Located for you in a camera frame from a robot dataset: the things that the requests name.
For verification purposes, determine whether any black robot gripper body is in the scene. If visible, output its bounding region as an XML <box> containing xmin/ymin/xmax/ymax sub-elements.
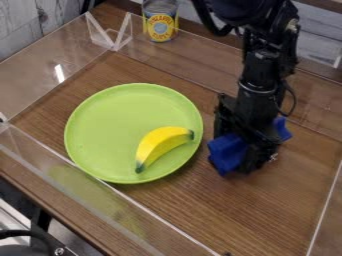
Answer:
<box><xmin>215</xmin><ymin>81</ymin><xmax>283</xmax><ymax>137</ymax></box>

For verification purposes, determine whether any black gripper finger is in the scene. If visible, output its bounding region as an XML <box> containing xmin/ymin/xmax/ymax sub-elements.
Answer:
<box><xmin>237</xmin><ymin>134</ymin><xmax>279</xmax><ymax>174</ymax></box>
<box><xmin>213</xmin><ymin>107</ymin><xmax>239</xmax><ymax>138</ymax></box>

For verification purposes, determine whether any blue plastic block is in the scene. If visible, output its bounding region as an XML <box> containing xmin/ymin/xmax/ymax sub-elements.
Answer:
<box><xmin>207</xmin><ymin>117</ymin><xmax>292</xmax><ymax>176</ymax></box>

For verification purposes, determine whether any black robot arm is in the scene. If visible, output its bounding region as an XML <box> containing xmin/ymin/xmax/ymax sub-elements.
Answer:
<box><xmin>208</xmin><ymin>0</ymin><xmax>300</xmax><ymax>175</ymax></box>

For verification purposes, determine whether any green plate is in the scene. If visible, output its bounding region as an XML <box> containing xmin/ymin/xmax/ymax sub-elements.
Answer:
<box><xmin>64</xmin><ymin>83</ymin><xmax>203</xmax><ymax>184</ymax></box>

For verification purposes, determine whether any yellow toy banana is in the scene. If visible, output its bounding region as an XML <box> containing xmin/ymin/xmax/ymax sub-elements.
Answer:
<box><xmin>134</xmin><ymin>126</ymin><xmax>195</xmax><ymax>174</ymax></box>

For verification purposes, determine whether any yellow labelled tin can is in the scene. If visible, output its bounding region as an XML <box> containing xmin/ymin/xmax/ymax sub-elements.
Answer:
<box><xmin>141</xmin><ymin>0</ymin><xmax>179</xmax><ymax>43</ymax></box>

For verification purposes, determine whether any black metal stand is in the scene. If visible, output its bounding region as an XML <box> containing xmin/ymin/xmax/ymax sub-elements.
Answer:
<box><xmin>0</xmin><ymin>206</ymin><xmax>78</xmax><ymax>256</ymax></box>

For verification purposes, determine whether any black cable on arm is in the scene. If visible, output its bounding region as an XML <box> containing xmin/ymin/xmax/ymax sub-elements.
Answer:
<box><xmin>273</xmin><ymin>79</ymin><xmax>297</xmax><ymax>118</ymax></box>

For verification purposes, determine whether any clear acrylic front wall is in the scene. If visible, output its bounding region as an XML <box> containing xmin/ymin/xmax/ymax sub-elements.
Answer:
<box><xmin>0</xmin><ymin>123</ymin><xmax>220</xmax><ymax>256</ymax></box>

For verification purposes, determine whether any clear acrylic corner bracket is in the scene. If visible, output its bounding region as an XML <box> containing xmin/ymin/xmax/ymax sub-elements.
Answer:
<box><xmin>85</xmin><ymin>12</ymin><xmax>132</xmax><ymax>52</ymax></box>

